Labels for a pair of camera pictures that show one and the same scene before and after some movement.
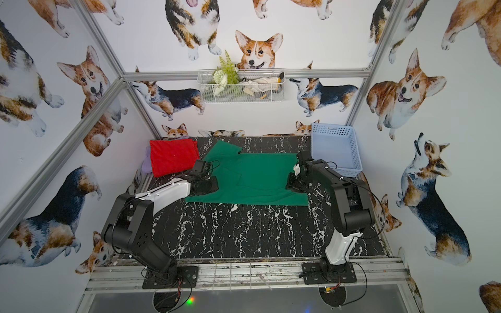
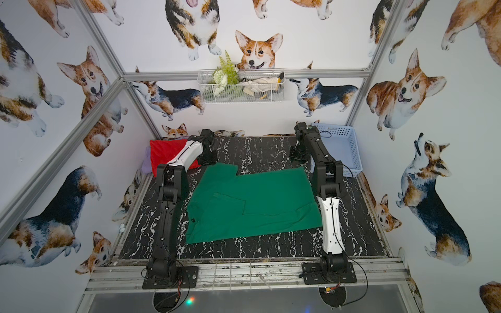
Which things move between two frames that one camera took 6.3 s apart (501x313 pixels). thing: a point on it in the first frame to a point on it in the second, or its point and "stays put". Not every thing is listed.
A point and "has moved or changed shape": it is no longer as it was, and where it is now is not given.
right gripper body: x=297 y=182 to x=299 y=152
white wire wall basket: x=242 y=86 stays put
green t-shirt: x=252 y=178 has moved or changed shape
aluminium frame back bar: x=366 y=73 stays put
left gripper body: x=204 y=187 to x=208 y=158
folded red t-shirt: x=170 y=156 stays put
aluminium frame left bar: x=11 y=210 stays put
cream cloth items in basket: x=263 y=87 stays put
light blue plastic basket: x=336 y=143 stays put
